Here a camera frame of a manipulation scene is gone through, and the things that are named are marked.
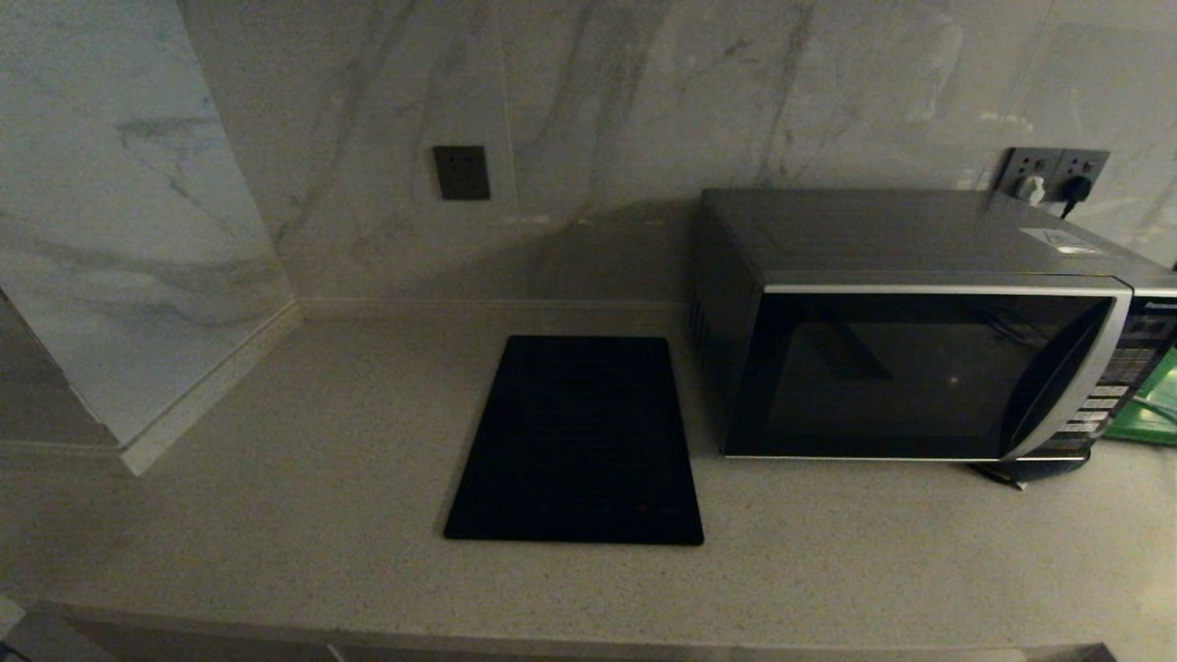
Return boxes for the dark wall switch panel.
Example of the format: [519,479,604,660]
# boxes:
[434,145,491,200]

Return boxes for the silver microwave oven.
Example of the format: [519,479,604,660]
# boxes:
[691,188,1177,465]

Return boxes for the microwave oven door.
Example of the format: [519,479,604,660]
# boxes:
[719,283,1134,462]

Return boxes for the black induction cooktop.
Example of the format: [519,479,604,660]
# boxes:
[444,335,705,546]

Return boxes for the green cutting board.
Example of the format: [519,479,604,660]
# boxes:
[1102,348,1177,449]

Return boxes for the grey wall outlet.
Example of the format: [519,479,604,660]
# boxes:
[998,147,1065,200]
[1056,149,1111,201]

